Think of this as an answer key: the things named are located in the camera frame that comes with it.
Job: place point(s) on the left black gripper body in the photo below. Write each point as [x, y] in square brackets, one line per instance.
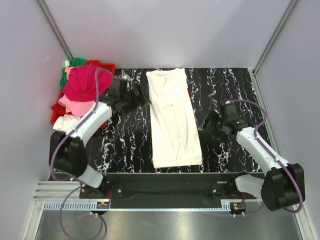
[131, 101]

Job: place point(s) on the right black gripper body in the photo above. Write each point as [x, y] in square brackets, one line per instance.
[216, 128]

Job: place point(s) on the white coca-cola t-shirt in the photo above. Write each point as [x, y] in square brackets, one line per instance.
[174, 132]

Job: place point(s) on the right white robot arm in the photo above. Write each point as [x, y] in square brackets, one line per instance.
[283, 186]

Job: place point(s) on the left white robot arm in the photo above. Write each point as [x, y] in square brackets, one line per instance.
[67, 150]

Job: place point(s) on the magenta t-shirt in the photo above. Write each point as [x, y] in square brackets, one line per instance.
[87, 82]

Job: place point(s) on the light pink t-shirt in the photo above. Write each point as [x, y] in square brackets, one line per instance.
[76, 108]

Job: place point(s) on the green t-shirt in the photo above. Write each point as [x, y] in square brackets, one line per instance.
[69, 64]

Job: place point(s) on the white t-shirt in bin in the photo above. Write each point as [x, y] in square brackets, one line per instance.
[65, 122]

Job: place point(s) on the red t-shirt in bin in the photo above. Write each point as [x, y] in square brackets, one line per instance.
[58, 111]

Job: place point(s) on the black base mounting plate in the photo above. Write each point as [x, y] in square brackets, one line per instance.
[180, 188]

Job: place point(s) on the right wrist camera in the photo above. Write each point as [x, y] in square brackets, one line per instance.
[229, 112]

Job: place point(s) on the left aluminium frame post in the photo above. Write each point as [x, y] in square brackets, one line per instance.
[44, 8]

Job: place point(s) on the aluminium frame post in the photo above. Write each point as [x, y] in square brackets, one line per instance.
[281, 24]
[44, 8]

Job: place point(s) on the white slotted cable duct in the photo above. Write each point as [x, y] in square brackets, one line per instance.
[147, 206]

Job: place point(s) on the right aluminium frame post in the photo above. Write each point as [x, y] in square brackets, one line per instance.
[281, 24]

